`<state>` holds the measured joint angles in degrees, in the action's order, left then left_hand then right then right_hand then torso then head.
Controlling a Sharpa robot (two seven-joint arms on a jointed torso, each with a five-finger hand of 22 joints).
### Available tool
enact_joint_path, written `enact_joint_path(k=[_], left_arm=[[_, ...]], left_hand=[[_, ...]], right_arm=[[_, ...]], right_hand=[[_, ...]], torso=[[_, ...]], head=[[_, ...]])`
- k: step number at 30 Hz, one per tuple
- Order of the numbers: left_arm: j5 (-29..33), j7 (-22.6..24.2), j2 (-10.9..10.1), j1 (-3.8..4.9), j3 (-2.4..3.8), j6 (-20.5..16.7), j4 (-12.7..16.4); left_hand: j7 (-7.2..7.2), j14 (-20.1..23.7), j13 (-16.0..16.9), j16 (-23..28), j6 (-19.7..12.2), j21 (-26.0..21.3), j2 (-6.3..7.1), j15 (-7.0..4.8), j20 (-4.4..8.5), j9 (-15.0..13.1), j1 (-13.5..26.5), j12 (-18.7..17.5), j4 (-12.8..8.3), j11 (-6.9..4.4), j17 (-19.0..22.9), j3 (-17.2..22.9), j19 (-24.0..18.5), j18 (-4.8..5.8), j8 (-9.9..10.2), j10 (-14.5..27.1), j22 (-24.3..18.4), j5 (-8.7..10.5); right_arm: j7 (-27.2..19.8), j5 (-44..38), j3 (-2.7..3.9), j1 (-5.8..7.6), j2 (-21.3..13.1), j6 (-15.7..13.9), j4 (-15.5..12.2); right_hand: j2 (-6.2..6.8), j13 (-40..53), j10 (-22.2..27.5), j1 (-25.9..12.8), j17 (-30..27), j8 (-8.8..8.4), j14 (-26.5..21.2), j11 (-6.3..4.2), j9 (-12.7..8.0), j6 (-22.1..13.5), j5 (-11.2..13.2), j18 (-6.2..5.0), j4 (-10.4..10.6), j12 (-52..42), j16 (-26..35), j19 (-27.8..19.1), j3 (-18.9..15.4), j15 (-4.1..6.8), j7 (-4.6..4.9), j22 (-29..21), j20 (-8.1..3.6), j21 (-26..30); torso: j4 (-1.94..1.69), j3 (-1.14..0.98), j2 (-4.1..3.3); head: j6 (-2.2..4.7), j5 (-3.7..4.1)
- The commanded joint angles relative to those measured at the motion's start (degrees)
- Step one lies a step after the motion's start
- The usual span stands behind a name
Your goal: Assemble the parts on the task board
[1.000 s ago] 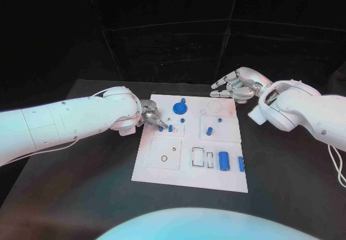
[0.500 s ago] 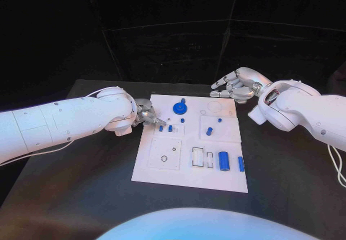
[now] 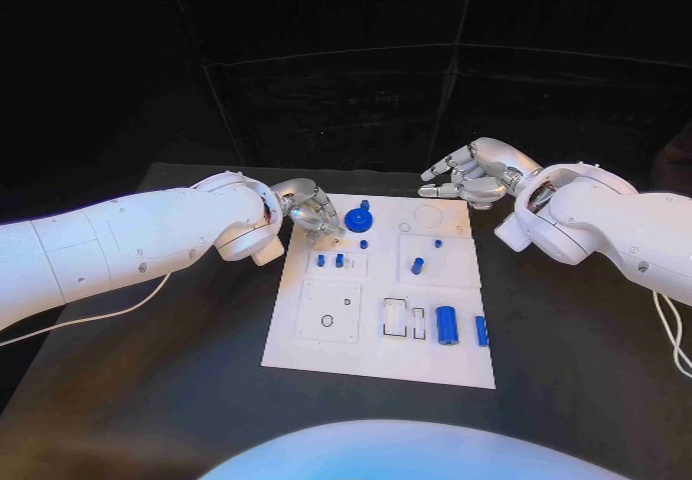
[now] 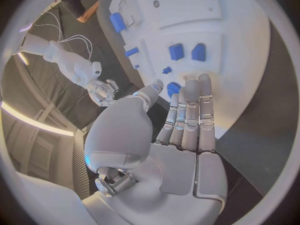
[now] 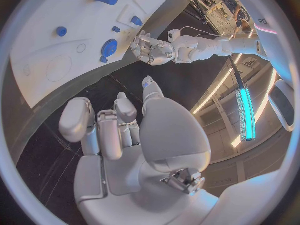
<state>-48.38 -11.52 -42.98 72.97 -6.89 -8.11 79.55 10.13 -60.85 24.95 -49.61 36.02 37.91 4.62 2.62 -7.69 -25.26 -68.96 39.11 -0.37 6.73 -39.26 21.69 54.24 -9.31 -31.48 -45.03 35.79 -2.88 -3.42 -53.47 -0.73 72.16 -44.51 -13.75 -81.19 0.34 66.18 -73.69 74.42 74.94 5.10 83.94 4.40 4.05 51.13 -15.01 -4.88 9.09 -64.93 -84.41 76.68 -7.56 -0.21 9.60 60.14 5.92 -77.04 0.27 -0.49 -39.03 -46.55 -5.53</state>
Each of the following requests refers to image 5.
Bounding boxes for blue plug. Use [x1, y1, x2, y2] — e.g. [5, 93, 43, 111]
[130, 15, 144, 27]

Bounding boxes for blue gear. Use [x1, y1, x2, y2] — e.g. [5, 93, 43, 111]
[100, 38, 119, 57]

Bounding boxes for glowing light bar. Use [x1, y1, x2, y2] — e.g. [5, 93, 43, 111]
[234, 87, 257, 142]

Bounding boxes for workshop desk with equipment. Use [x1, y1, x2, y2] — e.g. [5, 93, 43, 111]
[188, 0, 238, 36]

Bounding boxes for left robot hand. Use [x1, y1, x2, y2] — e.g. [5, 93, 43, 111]
[129, 30, 177, 67]

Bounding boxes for person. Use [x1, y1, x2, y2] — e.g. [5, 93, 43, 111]
[231, 3, 252, 39]

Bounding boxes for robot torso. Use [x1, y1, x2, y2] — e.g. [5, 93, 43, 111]
[243, 0, 297, 133]

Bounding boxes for white cable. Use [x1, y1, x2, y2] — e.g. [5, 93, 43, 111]
[179, 26, 233, 41]

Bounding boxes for blue short cylinder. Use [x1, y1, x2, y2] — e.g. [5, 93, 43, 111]
[56, 26, 69, 38]

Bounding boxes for white task board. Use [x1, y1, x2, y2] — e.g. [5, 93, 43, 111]
[8, 0, 192, 110]

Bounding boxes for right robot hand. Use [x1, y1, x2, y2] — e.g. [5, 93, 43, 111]
[58, 75, 220, 225]

